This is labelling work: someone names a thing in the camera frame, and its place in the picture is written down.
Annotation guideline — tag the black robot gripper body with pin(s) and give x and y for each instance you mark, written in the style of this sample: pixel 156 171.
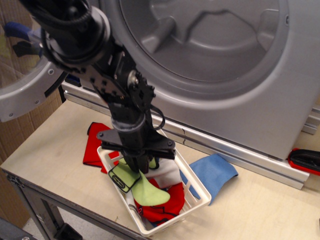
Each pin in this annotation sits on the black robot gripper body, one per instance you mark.
pixel 136 137

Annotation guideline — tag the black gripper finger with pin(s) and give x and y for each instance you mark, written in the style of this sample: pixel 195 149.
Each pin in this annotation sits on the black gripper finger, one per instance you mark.
pixel 131 161
pixel 144 161

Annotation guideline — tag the green cloth with black outline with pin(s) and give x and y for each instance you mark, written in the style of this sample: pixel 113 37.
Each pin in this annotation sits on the green cloth with black outline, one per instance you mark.
pixel 144 193

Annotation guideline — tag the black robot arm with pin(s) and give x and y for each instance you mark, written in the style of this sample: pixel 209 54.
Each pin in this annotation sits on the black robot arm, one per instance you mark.
pixel 77 38

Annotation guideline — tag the white plastic laundry basket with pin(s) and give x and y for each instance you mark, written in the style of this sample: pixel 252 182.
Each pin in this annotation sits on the white plastic laundry basket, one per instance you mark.
pixel 196 195

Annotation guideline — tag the grey toy washing machine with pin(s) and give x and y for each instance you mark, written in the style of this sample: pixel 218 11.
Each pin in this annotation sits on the grey toy washing machine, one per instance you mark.
pixel 245 71

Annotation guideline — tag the grey cloth in basket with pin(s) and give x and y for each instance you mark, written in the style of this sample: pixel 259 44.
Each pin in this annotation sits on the grey cloth in basket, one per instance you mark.
pixel 166 175

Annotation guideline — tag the red cloth on table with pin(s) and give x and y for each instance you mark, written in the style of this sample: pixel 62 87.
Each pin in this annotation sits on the red cloth on table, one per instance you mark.
pixel 91 157

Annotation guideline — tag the red cloth in basket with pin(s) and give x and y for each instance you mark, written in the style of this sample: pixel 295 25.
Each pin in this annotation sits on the red cloth in basket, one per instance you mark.
pixel 159 214

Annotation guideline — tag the blue cloth on table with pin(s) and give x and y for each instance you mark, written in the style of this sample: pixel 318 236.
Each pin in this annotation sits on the blue cloth on table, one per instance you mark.
pixel 213 171

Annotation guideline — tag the brown cardboard box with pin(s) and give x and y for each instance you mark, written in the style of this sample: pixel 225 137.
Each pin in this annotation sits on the brown cardboard box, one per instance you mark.
pixel 14 132

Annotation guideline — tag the round transparent washer door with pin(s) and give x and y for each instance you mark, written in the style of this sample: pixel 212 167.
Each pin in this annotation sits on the round transparent washer door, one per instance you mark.
pixel 27 78

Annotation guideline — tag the red and black tool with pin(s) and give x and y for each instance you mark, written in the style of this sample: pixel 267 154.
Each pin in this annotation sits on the red and black tool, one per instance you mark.
pixel 305 160

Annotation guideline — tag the aluminium extrusion rail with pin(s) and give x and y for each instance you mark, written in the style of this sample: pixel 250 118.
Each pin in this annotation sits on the aluminium extrusion rail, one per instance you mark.
pixel 260 163

